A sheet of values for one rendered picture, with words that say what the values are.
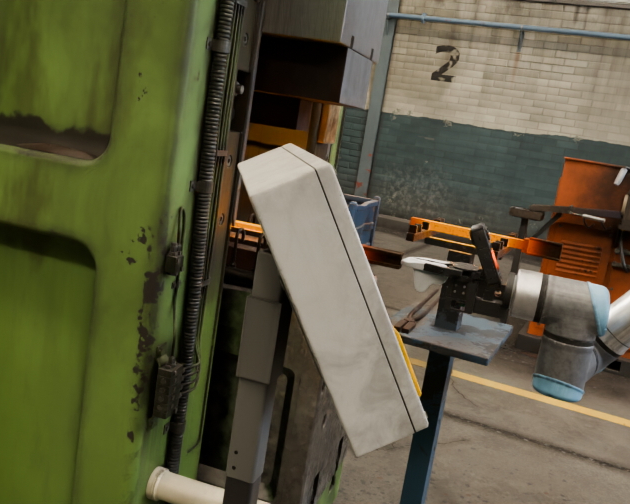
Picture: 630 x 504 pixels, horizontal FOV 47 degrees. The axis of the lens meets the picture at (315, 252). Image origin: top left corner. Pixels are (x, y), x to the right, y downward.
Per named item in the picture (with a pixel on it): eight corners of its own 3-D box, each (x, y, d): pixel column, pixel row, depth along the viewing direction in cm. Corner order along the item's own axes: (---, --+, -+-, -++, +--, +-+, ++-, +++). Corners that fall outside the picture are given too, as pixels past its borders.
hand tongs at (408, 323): (435, 290, 238) (436, 287, 238) (448, 293, 237) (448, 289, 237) (392, 330, 182) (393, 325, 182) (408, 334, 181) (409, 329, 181)
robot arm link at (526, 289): (543, 277, 126) (542, 269, 135) (514, 271, 128) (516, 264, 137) (532, 326, 128) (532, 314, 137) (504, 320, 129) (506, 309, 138)
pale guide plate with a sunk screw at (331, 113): (335, 144, 173) (346, 72, 170) (324, 143, 165) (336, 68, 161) (326, 142, 174) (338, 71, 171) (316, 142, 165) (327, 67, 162)
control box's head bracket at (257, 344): (342, 373, 91) (360, 268, 89) (312, 408, 79) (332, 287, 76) (263, 353, 94) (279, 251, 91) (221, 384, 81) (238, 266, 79)
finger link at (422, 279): (393, 287, 136) (442, 298, 133) (399, 257, 135) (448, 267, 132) (396, 285, 139) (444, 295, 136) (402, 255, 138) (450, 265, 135)
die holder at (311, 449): (346, 456, 170) (378, 275, 162) (295, 537, 134) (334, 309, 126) (138, 397, 185) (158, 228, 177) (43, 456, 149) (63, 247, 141)
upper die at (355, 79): (364, 109, 144) (373, 61, 142) (339, 103, 125) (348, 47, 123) (177, 81, 155) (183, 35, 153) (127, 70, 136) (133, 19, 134)
